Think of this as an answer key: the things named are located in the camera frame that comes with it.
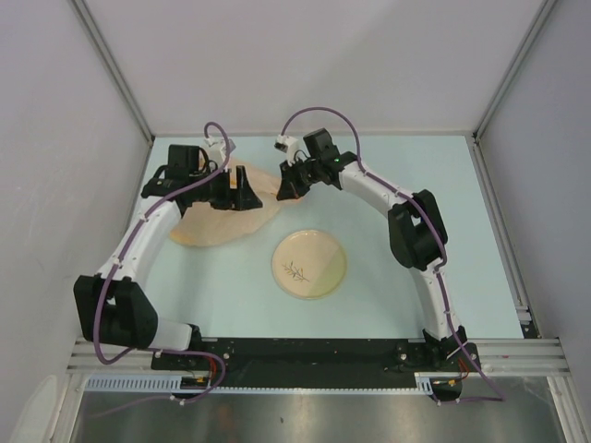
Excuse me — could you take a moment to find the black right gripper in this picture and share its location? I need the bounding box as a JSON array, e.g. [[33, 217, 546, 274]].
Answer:
[[277, 156, 322, 201]]

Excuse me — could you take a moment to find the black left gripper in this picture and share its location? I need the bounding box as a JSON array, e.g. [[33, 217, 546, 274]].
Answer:
[[189, 166, 261, 211]]

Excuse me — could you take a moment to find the translucent banana-print plastic bag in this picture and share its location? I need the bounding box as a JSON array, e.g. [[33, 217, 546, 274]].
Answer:
[[169, 159, 301, 247]]

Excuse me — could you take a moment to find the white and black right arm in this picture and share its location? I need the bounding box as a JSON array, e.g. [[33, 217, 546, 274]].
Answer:
[[274, 128, 478, 370]]

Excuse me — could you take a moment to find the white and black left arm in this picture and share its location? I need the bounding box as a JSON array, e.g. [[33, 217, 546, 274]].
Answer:
[[73, 138, 262, 369]]

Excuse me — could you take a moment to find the cream plate with leaf motif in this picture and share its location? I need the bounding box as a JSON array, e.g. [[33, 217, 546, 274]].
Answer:
[[271, 229, 348, 300]]

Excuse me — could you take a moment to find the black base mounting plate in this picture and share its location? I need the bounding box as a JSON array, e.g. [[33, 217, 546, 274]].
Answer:
[[151, 338, 475, 399]]

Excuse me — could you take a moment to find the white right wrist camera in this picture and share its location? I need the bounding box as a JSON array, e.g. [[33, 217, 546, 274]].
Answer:
[[274, 135, 299, 165]]

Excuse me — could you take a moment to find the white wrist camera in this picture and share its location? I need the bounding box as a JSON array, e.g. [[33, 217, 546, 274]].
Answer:
[[204, 137, 235, 168], [274, 135, 299, 165]]

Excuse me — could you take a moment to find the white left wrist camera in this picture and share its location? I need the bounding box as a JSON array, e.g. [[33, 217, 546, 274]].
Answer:
[[204, 137, 235, 168]]

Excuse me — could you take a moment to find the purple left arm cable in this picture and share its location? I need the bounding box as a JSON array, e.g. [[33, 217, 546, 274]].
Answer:
[[87, 121, 232, 419]]

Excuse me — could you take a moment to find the aluminium left corner post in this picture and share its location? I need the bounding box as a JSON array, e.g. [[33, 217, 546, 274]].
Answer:
[[68, 0, 155, 148]]

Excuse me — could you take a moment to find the aluminium corner post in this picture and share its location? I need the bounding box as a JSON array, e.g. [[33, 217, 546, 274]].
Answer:
[[68, 0, 155, 148], [472, 0, 561, 143]]

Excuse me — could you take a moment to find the white slotted cable duct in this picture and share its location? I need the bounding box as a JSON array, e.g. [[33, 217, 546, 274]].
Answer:
[[85, 371, 438, 394]]

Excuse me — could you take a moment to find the aluminium right side rail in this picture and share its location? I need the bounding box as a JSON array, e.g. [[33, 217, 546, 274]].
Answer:
[[467, 135, 540, 339]]

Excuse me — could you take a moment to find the aluminium right corner post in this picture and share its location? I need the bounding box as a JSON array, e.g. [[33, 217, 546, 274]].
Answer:
[[472, 0, 561, 143]]

